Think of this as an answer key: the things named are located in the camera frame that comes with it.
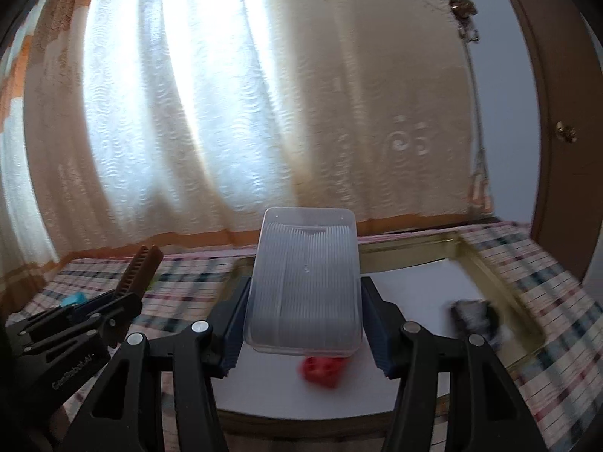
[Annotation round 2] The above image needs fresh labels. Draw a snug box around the plaid tablecloth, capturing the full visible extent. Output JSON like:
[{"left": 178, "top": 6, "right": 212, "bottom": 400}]
[{"left": 9, "top": 220, "right": 585, "bottom": 452}]

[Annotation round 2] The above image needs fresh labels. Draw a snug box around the red toy brick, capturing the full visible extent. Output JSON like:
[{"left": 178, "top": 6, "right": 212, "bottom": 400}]
[{"left": 301, "top": 357, "right": 350, "bottom": 391}]

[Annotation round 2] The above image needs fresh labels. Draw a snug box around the curtain tieback hook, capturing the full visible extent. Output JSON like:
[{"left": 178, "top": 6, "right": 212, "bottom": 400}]
[{"left": 449, "top": 0, "right": 481, "bottom": 43}]

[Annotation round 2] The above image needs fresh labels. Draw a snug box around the black and white object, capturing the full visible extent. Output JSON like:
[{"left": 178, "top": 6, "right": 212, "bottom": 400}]
[{"left": 447, "top": 299, "right": 512, "bottom": 345}]

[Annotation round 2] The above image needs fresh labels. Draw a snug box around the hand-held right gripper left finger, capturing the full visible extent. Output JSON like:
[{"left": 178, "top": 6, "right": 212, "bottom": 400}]
[{"left": 57, "top": 275, "right": 253, "bottom": 452}]

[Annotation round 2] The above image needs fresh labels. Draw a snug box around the cream lace curtain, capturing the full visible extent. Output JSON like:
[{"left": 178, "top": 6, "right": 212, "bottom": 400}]
[{"left": 0, "top": 0, "right": 495, "bottom": 288}]

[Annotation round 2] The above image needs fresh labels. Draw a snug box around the curtain tieback cord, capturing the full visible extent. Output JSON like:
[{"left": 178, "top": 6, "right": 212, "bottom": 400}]
[{"left": 464, "top": 40, "right": 494, "bottom": 212}]

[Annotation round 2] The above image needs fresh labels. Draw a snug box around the brown wooden door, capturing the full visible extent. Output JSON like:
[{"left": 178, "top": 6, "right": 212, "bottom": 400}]
[{"left": 490, "top": 0, "right": 603, "bottom": 283}]

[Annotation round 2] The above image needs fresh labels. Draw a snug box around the clear plastic container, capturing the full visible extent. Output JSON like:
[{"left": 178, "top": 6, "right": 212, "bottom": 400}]
[{"left": 243, "top": 207, "right": 363, "bottom": 357}]

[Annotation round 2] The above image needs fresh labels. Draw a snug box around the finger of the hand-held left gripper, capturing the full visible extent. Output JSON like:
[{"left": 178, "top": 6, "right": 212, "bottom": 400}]
[
  {"left": 9, "top": 292, "right": 142, "bottom": 335},
  {"left": 19, "top": 319, "right": 121, "bottom": 356}
]

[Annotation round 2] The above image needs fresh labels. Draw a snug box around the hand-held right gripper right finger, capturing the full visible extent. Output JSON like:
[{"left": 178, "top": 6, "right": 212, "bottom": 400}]
[{"left": 360, "top": 277, "right": 542, "bottom": 452}]

